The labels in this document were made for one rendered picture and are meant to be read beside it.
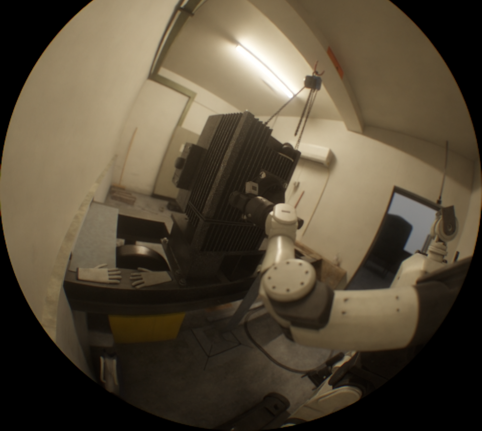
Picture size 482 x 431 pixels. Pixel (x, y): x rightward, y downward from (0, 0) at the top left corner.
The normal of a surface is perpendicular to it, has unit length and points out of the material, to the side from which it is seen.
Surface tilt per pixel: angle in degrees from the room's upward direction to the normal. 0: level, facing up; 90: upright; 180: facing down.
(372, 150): 90
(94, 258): 0
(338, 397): 90
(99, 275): 0
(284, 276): 42
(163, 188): 90
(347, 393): 90
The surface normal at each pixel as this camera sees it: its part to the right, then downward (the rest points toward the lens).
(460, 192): -0.72, -0.22
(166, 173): 0.58, 0.33
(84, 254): 0.38, -0.92
